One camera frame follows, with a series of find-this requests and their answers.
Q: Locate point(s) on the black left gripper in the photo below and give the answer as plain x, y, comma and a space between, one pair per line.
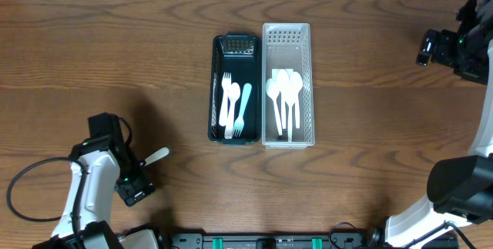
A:
135, 164

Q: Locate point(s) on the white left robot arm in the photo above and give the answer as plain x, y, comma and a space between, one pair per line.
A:
85, 220

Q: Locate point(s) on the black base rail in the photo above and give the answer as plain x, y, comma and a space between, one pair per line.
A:
265, 241

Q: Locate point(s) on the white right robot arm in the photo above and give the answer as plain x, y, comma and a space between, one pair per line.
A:
459, 190

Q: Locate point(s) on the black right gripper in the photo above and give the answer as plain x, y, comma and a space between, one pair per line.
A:
439, 47

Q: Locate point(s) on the dark green perforated basket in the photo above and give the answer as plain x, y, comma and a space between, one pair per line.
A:
239, 54

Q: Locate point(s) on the white plastic fork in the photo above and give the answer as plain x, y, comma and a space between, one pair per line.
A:
158, 155
225, 83
233, 96

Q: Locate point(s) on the pale green plastic fork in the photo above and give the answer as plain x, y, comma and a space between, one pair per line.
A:
239, 122

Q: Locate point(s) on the clear perforated plastic basket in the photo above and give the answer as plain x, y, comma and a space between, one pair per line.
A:
288, 46

